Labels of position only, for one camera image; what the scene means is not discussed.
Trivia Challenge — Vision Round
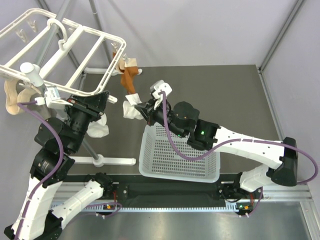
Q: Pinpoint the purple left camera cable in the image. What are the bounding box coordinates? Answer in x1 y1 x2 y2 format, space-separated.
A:
12 101 65 240

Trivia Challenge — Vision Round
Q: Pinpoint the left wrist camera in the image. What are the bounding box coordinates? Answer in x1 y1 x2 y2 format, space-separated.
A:
34 86 73 110

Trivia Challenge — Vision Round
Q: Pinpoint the white clip sock hanger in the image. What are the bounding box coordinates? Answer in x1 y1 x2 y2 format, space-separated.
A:
0 8 127 97

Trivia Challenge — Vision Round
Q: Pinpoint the white sock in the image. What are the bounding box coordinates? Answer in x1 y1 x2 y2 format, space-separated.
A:
86 113 110 138
122 93 144 120

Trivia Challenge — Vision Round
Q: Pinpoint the aluminium frame profile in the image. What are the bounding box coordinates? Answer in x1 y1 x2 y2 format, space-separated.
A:
257 0 306 74

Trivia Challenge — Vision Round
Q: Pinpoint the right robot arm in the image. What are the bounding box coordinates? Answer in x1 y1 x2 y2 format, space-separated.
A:
134 99 298 198

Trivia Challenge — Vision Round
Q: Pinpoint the white perforated plastic basket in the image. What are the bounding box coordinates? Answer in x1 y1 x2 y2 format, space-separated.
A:
138 123 221 183

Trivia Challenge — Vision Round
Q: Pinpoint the white corner hanger clip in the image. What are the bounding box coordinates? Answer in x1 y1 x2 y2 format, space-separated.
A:
107 95 118 104

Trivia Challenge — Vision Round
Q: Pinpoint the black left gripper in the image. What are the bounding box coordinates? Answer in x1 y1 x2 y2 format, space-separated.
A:
65 90 111 152

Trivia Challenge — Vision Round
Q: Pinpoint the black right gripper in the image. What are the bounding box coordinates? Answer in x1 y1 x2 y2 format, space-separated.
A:
135 98 187 139

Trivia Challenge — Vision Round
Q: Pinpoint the beige sock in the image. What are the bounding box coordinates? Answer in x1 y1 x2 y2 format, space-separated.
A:
4 79 36 115

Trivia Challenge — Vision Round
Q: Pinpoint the white stand base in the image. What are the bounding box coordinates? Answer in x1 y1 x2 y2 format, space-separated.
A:
72 154 137 168

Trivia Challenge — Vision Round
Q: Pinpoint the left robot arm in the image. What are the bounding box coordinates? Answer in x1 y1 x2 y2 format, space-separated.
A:
4 91 114 240

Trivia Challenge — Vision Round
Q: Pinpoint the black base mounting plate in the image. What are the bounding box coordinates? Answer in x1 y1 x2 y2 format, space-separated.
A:
57 174 266 207

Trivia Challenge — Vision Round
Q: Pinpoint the grey metal stand pole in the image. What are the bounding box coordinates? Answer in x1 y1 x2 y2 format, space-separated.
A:
19 0 101 163

